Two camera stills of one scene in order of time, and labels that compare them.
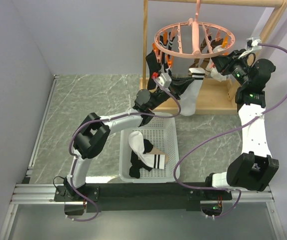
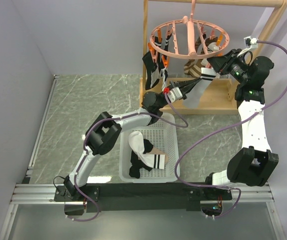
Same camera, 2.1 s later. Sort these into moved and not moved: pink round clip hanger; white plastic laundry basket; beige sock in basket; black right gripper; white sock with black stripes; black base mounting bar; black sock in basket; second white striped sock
Moved: white sock with black stripes; pink round clip hanger
Not moved: white plastic laundry basket; beige sock in basket; second white striped sock; black base mounting bar; black sock in basket; black right gripper
